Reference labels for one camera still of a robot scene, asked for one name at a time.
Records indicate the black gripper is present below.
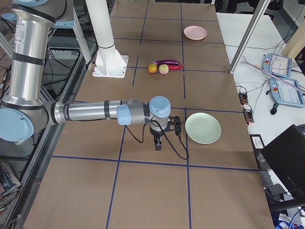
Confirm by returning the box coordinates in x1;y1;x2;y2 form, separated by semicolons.
150;123;165;151

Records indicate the yellow green peach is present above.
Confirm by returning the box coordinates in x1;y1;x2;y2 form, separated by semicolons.
159;64;169;74

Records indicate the purple eggplant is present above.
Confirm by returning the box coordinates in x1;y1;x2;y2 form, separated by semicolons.
152;59;179;66

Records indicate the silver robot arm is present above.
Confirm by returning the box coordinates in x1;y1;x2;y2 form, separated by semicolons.
0;0;171;150

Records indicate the green plate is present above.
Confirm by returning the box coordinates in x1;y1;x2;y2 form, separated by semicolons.
185;113;222;145

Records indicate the red yellow pomegranate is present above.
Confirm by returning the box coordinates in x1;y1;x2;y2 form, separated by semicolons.
147;62;157;73

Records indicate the red chili pepper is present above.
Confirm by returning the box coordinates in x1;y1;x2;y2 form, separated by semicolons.
168;65;183;70

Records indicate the orange circuit board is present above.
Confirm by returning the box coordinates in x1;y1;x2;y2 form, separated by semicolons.
238;92;254;126

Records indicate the pink plate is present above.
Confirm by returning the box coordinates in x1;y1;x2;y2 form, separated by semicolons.
183;25;207;41

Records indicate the black monitor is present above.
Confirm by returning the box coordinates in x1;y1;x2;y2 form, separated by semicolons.
261;125;305;196

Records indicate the near blue teach pendant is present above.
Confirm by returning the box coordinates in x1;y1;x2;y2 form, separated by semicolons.
269;78;305;107

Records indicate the blue teach pendant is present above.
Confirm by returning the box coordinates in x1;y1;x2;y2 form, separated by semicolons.
269;78;305;107
262;53;293;78

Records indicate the far blue teach pendant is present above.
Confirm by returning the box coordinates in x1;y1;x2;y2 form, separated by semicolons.
262;53;293;78

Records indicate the reacher grabber stick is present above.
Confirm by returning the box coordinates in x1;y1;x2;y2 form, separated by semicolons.
242;61;305;93

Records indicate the stack of books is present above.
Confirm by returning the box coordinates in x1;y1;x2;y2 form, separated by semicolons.
0;161;21;211

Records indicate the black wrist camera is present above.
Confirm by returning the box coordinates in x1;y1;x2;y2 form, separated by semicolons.
165;116;182;136

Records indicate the white camera post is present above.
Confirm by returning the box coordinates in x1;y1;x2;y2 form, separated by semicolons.
86;0;129;78

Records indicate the aluminium frame post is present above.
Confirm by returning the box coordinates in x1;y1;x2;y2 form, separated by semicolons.
228;0;270;74

